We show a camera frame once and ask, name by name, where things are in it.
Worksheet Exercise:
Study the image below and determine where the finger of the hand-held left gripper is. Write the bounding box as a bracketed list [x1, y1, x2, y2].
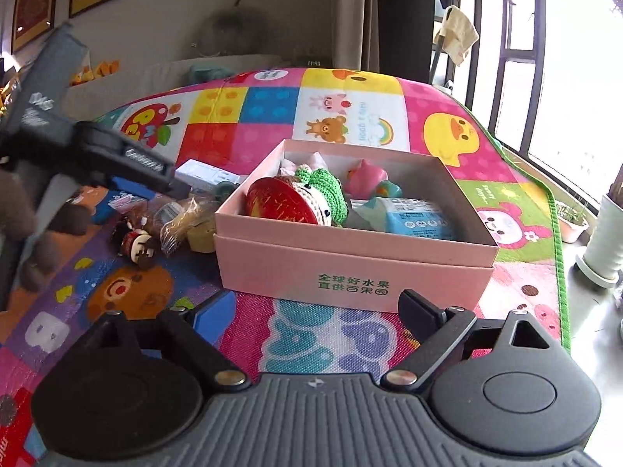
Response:
[73, 121, 193, 201]

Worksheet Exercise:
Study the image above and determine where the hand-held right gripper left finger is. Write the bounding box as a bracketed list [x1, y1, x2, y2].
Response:
[95, 292, 250, 393]

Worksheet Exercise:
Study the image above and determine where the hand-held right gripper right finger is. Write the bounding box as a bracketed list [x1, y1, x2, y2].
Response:
[382, 289, 554, 396]

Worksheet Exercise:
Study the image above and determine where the brown snack packet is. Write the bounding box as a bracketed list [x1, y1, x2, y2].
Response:
[141, 195, 195, 237]

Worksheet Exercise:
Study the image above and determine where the small brown figurine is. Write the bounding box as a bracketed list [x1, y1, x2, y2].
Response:
[111, 219, 144, 250]
[121, 231, 159, 269]

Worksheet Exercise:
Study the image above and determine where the white small box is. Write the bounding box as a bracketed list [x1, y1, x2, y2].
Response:
[174, 160, 246, 191]

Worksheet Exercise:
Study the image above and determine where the yellow bread packet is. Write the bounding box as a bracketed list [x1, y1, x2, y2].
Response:
[160, 199, 218, 256]

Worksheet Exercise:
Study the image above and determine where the pink cardboard box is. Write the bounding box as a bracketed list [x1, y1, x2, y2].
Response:
[214, 139, 501, 314]

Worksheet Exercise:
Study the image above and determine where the person's left hand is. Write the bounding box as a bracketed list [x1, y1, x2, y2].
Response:
[0, 156, 95, 293]

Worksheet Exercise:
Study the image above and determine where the blue card pack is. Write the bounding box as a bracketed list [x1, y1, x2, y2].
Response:
[92, 175, 157, 225]

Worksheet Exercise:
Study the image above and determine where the row of orange toys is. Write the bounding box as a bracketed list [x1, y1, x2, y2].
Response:
[70, 60, 121, 87]

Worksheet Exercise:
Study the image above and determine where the blue wet tissue pack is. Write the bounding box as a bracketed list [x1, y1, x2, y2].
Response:
[353, 197, 461, 241]

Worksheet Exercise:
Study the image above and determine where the teal soft toy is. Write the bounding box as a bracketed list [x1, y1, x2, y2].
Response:
[187, 62, 235, 84]

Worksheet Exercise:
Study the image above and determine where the teal rubber toy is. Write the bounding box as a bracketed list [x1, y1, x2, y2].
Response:
[370, 180, 404, 201]

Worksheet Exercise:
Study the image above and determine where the red crochet strawberry toy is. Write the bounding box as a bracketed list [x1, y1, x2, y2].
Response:
[245, 176, 323, 227]

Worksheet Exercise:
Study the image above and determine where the pink rubber toy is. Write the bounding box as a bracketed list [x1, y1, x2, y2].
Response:
[347, 160, 390, 200]

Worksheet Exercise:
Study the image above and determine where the green crochet toy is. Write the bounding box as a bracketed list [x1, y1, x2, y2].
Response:
[294, 165, 350, 228]

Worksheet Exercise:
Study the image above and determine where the round standing fan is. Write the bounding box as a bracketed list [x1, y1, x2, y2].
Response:
[192, 0, 271, 61]

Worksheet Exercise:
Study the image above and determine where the small white plant pot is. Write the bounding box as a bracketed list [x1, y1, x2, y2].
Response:
[555, 199, 591, 244]

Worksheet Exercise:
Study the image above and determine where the white crumpled paper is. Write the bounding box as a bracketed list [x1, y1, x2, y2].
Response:
[278, 150, 336, 176]

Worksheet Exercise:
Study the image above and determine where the colourful cartoon play mat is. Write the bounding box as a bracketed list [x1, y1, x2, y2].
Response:
[0, 65, 572, 453]

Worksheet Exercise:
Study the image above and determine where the tall white plant pot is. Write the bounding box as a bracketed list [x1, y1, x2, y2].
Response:
[575, 182, 623, 288]

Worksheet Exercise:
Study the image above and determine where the grey curtain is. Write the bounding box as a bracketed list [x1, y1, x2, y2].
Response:
[321, 0, 383, 70]

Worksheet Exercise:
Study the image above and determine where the hanging cream cloth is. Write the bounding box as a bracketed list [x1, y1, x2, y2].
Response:
[435, 5, 480, 68]

